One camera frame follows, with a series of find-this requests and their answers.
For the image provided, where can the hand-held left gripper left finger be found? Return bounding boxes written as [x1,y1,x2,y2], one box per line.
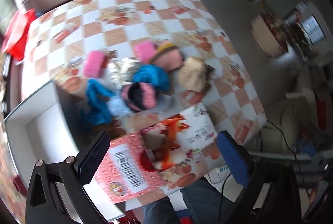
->
[25,130,111,224]

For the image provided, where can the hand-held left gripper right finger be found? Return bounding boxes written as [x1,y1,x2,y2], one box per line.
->
[216,130,303,224]

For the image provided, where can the white storage box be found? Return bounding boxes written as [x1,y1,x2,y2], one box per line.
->
[4,80,125,222]

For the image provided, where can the pink black striped knit hat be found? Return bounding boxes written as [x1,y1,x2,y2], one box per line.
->
[121,82,158,113]

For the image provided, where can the beige cloth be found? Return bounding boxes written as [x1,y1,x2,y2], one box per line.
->
[178,56,209,92]

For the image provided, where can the pink sponge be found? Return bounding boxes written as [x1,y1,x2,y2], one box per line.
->
[134,41,157,63]
[84,51,107,78]

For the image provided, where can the pink knit hat brown band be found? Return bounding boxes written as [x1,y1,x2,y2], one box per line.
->
[151,41,185,72]

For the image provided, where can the white power strip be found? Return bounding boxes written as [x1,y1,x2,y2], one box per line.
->
[215,165,232,183]

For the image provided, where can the person's blue jeans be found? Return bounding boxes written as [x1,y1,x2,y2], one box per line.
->
[142,178,250,224]

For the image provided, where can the red printed carton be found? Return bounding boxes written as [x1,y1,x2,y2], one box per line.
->
[92,107,228,205]

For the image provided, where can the cream armchair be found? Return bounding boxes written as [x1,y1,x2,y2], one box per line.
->
[260,89,320,154]

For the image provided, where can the round cream coffee table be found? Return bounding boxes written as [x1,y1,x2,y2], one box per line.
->
[251,14,289,58]

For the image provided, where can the red plastic basin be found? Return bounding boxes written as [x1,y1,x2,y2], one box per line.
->
[2,9,35,61]

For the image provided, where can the computer monitor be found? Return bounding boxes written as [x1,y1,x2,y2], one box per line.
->
[300,15,326,45]

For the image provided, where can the checkered tablecloth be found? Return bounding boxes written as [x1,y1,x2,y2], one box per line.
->
[19,0,267,144]

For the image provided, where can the black cable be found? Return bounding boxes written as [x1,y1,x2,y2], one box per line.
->
[267,120,302,162]

